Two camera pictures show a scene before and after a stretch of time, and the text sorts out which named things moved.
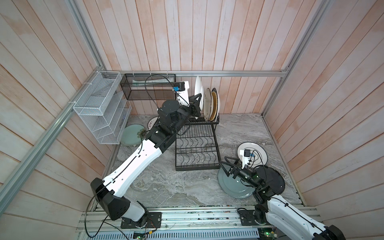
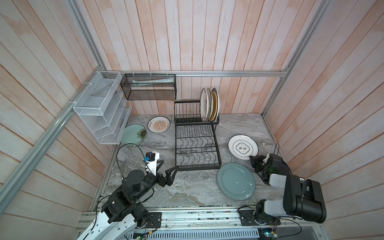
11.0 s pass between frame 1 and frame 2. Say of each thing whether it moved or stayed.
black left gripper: moved
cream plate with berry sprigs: stayed
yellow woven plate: stayed
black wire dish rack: stayed
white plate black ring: moved
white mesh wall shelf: stayed
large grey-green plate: stayed
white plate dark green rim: stayed
